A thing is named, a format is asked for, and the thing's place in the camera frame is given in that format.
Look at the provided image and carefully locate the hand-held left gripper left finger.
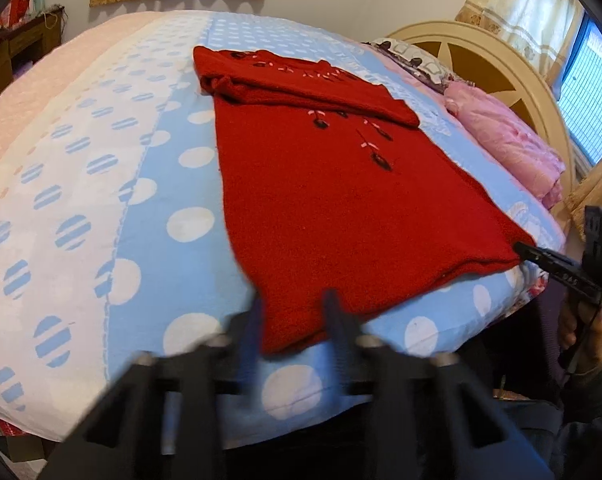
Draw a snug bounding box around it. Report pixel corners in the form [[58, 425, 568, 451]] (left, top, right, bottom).
[[41, 296, 266, 480]]

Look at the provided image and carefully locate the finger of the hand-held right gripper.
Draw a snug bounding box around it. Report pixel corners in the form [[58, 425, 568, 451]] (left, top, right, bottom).
[[513, 242, 584, 286]]

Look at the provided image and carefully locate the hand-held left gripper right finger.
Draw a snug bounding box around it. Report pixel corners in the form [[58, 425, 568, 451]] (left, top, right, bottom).
[[321, 287, 556, 480]]

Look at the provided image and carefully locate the red embroidered knit sweater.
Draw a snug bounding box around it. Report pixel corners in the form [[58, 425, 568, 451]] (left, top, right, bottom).
[[193, 46, 537, 356]]

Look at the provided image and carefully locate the person's right forearm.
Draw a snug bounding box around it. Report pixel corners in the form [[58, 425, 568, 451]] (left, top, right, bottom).
[[551, 359, 602, 480]]

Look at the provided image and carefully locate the person's right hand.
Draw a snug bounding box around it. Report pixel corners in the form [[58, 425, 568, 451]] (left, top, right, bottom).
[[559, 304, 602, 374]]

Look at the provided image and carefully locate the floral mattress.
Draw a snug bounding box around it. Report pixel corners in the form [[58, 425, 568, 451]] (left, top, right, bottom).
[[506, 269, 552, 322]]

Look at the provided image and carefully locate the person's purple sweater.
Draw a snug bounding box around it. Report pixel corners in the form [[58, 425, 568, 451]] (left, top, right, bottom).
[[530, 280, 570, 403]]

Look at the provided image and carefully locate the pink folded quilt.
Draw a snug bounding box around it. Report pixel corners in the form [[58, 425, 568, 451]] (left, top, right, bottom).
[[444, 81, 566, 210]]

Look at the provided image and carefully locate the window with grille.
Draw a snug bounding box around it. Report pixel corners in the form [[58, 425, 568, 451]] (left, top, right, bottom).
[[556, 9, 602, 167]]

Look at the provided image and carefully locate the cream round wooden headboard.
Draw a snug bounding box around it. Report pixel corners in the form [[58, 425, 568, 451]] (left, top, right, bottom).
[[388, 20, 576, 192]]

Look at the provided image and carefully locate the blue pink dotted bed sheet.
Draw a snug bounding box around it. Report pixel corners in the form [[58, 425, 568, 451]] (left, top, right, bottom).
[[0, 10, 566, 449]]

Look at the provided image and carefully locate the grey patterned pillow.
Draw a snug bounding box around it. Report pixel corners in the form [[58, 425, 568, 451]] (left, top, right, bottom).
[[363, 37, 470, 95]]

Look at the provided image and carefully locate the narrow beige floral curtain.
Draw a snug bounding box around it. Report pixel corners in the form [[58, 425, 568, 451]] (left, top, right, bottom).
[[454, 0, 588, 82]]

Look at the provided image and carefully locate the red printed box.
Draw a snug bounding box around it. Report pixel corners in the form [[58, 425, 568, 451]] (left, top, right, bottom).
[[0, 411, 38, 462]]

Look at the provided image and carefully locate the brown wooden desk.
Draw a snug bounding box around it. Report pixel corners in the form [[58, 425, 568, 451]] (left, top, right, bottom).
[[0, 7, 64, 112]]

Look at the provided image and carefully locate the red gift bag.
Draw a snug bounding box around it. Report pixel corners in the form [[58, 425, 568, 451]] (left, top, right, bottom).
[[0, 0, 32, 29]]

